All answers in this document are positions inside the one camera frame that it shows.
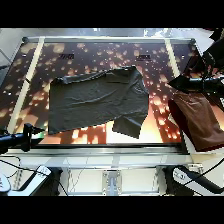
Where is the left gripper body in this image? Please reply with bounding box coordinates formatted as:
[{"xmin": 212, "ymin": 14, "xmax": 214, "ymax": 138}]
[{"xmin": 22, "ymin": 123, "xmax": 36, "ymax": 153}]

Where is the dark grey T-shirt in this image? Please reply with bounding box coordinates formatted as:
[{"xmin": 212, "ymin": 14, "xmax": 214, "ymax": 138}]
[{"xmin": 47, "ymin": 65, "xmax": 150, "ymax": 140}]

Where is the dark red garment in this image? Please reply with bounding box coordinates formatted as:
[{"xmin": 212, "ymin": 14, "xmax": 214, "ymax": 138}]
[{"xmin": 167, "ymin": 99, "xmax": 224, "ymax": 153}]

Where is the brown garment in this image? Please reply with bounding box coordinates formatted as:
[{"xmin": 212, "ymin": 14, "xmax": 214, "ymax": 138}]
[{"xmin": 172, "ymin": 91, "xmax": 224, "ymax": 151}]

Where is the heap of clothes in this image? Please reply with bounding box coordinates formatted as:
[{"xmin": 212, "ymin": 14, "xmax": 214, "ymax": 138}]
[{"xmin": 186, "ymin": 28, "xmax": 224, "ymax": 80}]

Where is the black cable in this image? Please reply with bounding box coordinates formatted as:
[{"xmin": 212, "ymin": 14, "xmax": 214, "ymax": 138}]
[
  {"xmin": 0, "ymin": 158, "xmax": 68, "ymax": 197},
  {"xmin": 183, "ymin": 164, "xmax": 224, "ymax": 185}
]

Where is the silver frame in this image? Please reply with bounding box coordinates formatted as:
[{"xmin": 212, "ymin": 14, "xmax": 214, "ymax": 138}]
[{"xmin": 6, "ymin": 34, "xmax": 210, "ymax": 197}]

